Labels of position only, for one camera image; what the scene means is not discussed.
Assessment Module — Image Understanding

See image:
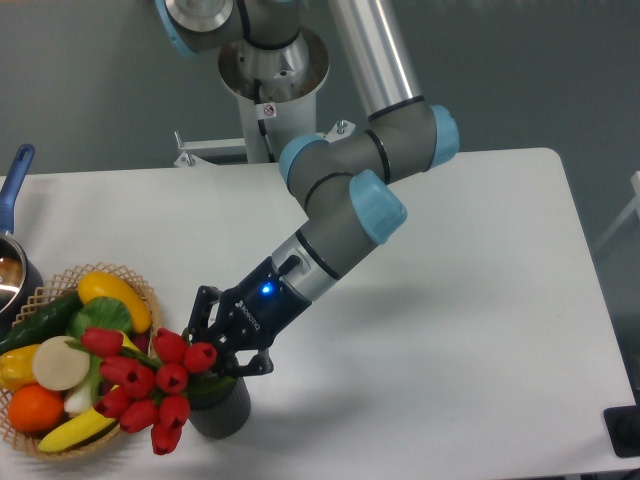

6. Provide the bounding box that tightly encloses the black cable on pedestal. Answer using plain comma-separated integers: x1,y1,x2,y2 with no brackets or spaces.
252,78,277,163

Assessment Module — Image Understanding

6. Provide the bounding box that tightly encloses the black device at edge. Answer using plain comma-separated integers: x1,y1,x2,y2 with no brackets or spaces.
603,405,639,458

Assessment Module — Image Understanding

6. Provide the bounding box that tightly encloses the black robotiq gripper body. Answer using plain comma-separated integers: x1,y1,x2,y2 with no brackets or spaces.
212,256,311,354

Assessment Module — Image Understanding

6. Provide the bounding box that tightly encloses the beige round disc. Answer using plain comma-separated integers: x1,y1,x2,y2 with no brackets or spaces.
32,336,90,391

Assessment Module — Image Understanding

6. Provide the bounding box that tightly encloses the blue handled saucepan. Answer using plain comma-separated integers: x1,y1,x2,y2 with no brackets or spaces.
1,144,43,338

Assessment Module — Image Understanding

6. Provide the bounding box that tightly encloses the yellow banana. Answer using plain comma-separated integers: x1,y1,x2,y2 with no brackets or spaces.
37,329,144,454

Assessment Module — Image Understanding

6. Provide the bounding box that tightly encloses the green cucumber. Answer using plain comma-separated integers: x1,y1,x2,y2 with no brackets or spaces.
1,291,83,354

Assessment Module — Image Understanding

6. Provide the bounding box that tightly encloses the orange fruit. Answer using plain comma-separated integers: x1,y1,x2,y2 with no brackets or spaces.
8,384,64,433

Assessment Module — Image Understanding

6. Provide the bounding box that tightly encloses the dark red vegetable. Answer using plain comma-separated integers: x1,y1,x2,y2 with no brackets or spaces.
131,333,150,354

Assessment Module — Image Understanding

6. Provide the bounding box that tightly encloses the yellow squash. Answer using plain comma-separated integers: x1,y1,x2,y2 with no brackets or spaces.
77,271,152,334

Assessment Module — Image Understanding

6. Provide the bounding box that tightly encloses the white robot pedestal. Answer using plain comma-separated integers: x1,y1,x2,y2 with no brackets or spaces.
173,25,357,168

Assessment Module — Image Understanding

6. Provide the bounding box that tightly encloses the dark grey ribbed vase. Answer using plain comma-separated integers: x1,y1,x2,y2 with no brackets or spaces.
180,327,251,441

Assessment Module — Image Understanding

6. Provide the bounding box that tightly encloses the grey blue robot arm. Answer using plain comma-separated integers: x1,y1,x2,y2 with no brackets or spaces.
155,1,459,378

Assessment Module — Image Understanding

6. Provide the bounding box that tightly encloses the woven wicker basket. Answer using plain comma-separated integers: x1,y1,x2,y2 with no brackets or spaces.
1,262,162,462

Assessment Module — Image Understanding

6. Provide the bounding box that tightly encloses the white frame at right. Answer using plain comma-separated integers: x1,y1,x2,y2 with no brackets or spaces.
598,171,639,248

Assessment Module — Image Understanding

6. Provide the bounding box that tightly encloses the red tulip bouquet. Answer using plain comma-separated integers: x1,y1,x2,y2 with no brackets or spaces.
67,327,234,455

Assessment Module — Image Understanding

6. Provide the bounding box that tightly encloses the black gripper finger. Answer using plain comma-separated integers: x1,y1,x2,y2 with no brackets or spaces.
213,349,274,377
187,285,222,343

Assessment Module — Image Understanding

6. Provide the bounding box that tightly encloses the yellow bell pepper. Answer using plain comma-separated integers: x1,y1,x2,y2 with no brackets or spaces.
1,344,40,391

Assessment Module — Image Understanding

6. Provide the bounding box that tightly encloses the green bok choy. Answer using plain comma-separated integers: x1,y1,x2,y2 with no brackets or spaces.
64,297,133,417

